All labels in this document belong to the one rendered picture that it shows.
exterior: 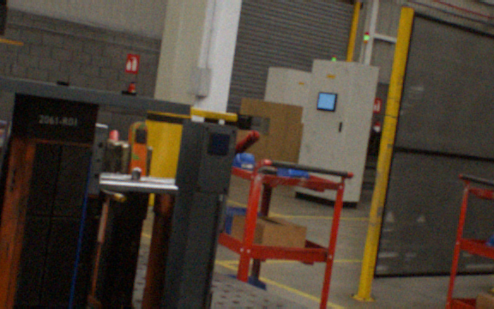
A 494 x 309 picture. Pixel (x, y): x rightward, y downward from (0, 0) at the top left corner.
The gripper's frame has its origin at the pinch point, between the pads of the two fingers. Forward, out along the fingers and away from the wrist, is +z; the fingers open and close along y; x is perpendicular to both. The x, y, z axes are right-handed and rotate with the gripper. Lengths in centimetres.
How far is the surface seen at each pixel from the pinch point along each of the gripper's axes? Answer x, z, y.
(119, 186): -27.8, 24.7, 31.3
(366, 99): -566, -26, 921
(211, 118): -35.3, 9.4, 6.9
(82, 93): -12.7, 8.3, -3.2
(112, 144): -32, 19, 61
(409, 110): -306, -7, 387
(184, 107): -28.5, 8.2, 0.0
